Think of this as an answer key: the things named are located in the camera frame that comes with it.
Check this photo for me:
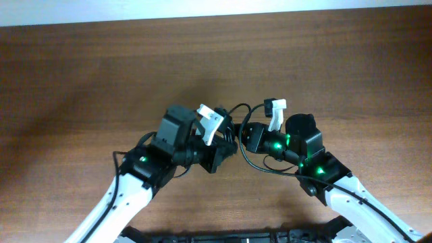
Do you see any left camera cable black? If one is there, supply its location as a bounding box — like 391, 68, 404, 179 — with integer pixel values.
79, 151, 126, 243

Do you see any thick black HDMI cable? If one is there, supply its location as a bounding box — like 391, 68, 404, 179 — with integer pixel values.
214, 103, 252, 153

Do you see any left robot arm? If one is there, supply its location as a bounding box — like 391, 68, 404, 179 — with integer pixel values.
67, 105, 238, 242

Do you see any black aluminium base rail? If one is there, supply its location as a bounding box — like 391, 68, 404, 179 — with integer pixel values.
115, 216, 366, 243

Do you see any camera cable black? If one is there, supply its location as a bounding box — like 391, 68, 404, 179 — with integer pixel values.
238, 103, 416, 243
79, 151, 126, 243

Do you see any right camera cable black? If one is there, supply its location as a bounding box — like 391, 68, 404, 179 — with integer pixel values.
238, 103, 416, 243

